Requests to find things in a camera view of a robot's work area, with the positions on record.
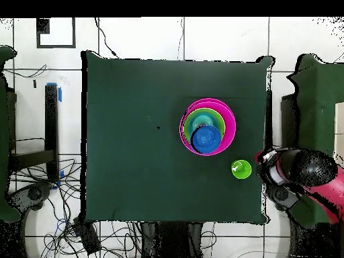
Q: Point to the green plastic bowl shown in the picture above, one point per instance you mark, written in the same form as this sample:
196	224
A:
188	126

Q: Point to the black square frame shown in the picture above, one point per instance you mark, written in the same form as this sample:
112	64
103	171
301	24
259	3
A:
56	46

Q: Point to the black metal stand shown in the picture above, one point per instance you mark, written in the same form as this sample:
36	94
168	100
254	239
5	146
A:
51	129

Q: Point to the dark blue plastic bowl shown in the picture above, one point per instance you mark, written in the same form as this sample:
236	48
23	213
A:
205	139

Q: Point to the green clothed side table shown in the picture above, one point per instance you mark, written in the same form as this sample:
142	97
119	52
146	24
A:
317	107
4	134

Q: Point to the dark green tablecloth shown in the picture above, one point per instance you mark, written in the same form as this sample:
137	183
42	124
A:
134	107

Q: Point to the white box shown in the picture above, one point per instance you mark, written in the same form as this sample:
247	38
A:
340	129

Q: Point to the light blue plastic bowl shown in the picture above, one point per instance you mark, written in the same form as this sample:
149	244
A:
204	119

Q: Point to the pink plastic bowl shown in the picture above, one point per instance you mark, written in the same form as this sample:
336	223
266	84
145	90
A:
229	126
182	139

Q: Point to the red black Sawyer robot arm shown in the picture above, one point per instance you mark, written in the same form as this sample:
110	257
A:
314	172

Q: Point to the green plastic cup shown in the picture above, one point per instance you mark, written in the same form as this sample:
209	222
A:
243	170

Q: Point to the black power adapter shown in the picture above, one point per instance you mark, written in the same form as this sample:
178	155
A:
88	237

